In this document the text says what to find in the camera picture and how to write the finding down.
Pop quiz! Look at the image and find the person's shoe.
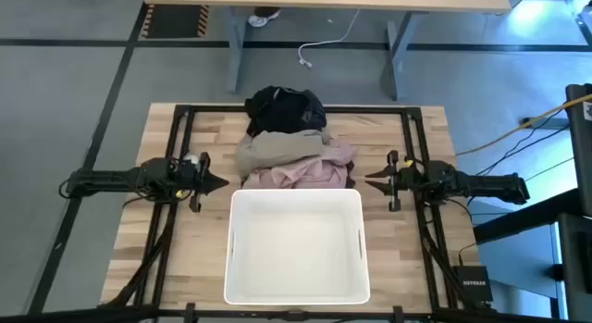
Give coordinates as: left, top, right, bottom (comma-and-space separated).
248, 6, 282, 28

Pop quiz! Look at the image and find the white woven plastic laundry basket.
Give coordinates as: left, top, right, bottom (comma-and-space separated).
223, 188, 372, 306

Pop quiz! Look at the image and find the yellow cable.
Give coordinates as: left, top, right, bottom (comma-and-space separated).
456, 93, 592, 156

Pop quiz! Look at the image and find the grey desk leg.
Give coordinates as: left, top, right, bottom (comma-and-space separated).
379, 11, 425, 102
225, 6, 247, 93

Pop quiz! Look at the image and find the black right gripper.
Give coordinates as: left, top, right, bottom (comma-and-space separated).
364, 150, 425, 212

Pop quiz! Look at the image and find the black mat with hazard stripes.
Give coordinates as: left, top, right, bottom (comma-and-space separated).
141, 3, 210, 40

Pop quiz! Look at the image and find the black metal table frame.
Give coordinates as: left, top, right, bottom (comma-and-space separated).
0, 104, 592, 323

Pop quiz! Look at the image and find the black Netgear network switch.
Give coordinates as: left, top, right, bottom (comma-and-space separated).
451, 265, 494, 304

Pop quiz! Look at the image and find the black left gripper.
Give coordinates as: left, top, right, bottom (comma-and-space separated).
177, 151, 230, 213

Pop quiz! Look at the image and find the black garment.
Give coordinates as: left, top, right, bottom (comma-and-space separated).
243, 85, 327, 138

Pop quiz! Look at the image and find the beige garment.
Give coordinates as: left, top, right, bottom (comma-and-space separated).
235, 128, 333, 180

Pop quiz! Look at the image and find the black equipment stand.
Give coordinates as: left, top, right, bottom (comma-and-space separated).
472, 83, 592, 323

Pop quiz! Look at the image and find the black floor cable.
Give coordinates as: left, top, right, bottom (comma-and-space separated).
475, 126, 569, 176

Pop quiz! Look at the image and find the white floor cable with plug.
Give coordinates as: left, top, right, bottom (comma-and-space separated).
298, 7, 361, 69

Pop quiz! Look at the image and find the pink garment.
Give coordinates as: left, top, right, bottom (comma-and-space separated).
240, 140, 357, 191

